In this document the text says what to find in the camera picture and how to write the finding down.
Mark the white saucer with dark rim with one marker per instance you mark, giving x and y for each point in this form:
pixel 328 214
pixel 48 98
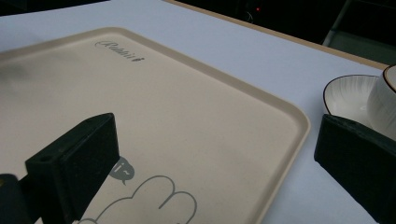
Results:
pixel 347 96

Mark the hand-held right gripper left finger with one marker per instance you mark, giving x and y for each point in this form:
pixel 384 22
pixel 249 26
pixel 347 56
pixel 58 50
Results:
pixel 74 161

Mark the beige tray with grey print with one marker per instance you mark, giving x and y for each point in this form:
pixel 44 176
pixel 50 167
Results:
pixel 174 118

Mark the white cup with dark rim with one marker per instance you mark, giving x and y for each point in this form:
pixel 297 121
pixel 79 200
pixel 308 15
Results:
pixel 383 105

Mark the grey metal stand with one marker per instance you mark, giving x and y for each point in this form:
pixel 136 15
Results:
pixel 358 37

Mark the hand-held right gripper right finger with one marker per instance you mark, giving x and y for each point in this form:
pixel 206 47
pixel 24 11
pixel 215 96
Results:
pixel 358 161

